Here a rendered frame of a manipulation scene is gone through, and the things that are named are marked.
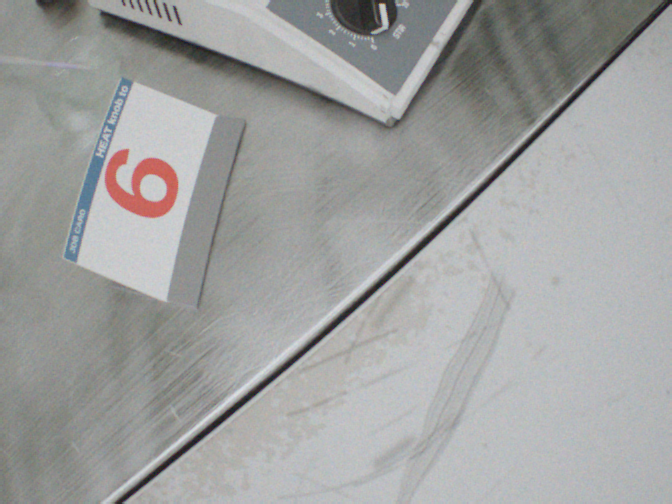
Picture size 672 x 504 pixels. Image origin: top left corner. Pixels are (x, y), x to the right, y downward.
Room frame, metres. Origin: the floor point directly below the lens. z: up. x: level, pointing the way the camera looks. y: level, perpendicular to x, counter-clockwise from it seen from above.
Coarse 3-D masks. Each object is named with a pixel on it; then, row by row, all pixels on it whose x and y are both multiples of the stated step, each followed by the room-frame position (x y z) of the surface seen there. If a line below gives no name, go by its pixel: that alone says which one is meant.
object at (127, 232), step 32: (128, 128) 0.17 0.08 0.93; (160, 128) 0.17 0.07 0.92; (192, 128) 0.17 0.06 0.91; (128, 160) 0.16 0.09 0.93; (160, 160) 0.16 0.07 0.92; (96, 192) 0.14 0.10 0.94; (128, 192) 0.14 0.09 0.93; (160, 192) 0.14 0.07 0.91; (96, 224) 0.13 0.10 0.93; (128, 224) 0.13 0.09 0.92; (160, 224) 0.13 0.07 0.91; (96, 256) 0.11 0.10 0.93; (128, 256) 0.12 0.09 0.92; (160, 256) 0.12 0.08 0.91
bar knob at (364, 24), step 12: (336, 0) 0.21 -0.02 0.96; (348, 0) 0.21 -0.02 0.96; (360, 0) 0.21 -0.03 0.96; (372, 0) 0.20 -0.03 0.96; (384, 0) 0.20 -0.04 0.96; (336, 12) 0.20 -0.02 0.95; (348, 12) 0.20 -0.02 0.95; (360, 12) 0.20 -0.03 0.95; (372, 12) 0.19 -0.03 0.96; (384, 12) 0.19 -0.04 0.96; (396, 12) 0.20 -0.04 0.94; (348, 24) 0.20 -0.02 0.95; (360, 24) 0.20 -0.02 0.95; (372, 24) 0.19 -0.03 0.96; (384, 24) 0.19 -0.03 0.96
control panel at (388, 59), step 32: (288, 0) 0.21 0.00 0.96; (320, 0) 0.21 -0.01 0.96; (416, 0) 0.22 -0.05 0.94; (448, 0) 0.22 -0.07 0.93; (320, 32) 0.19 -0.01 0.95; (352, 32) 0.19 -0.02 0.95; (384, 32) 0.19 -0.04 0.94; (416, 32) 0.20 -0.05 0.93; (352, 64) 0.18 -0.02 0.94; (384, 64) 0.18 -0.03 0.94; (416, 64) 0.18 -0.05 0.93
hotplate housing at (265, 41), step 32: (96, 0) 0.27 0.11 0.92; (128, 0) 0.25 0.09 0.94; (160, 0) 0.23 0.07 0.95; (192, 0) 0.22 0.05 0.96; (224, 0) 0.21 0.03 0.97; (256, 0) 0.21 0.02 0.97; (192, 32) 0.22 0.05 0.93; (224, 32) 0.21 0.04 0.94; (256, 32) 0.20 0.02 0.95; (288, 32) 0.19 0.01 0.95; (448, 32) 0.20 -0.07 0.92; (256, 64) 0.20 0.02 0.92; (288, 64) 0.19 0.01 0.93; (320, 64) 0.18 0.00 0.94; (352, 96) 0.17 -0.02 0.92; (384, 96) 0.17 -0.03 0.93
